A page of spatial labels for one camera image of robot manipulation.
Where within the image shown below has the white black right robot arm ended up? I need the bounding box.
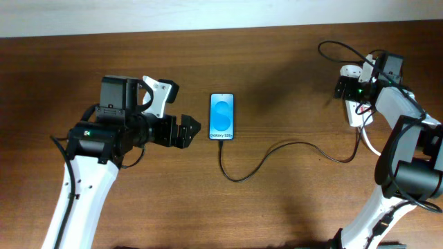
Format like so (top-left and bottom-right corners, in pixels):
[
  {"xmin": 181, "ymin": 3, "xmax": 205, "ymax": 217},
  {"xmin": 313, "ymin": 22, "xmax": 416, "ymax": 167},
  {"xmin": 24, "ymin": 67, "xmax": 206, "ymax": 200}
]
[{"xmin": 327, "ymin": 51, "xmax": 442, "ymax": 248}]

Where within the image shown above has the white power strip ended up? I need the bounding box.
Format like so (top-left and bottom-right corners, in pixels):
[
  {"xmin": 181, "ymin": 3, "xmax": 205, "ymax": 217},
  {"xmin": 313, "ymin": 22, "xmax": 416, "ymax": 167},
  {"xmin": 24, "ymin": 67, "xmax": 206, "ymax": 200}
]
[{"xmin": 340, "ymin": 65, "xmax": 373, "ymax": 127}]

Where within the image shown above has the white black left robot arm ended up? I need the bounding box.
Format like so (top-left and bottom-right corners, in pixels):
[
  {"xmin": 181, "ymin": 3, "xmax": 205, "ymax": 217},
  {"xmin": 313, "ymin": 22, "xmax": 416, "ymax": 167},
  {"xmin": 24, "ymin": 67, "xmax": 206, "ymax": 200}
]
[{"xmin": 42, "ymin": 75, "xmax": 201, "ymax": 248}]

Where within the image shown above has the black USB charging cable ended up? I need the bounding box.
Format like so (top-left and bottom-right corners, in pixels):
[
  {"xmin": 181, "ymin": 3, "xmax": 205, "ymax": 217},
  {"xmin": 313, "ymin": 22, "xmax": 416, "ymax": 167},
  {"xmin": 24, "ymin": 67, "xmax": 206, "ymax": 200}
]
[{"xmin": 217, "ymin": 113, "xmax": 373, "ymax": 183}]

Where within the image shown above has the blue Galaxy smartphone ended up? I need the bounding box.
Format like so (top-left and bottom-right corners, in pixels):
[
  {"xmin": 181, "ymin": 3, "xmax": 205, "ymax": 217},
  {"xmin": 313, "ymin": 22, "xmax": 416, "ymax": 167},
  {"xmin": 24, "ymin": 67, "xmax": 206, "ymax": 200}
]
[{"xmin": 209, "ymin": 93, "xmax": 235, "ymax": 140}]

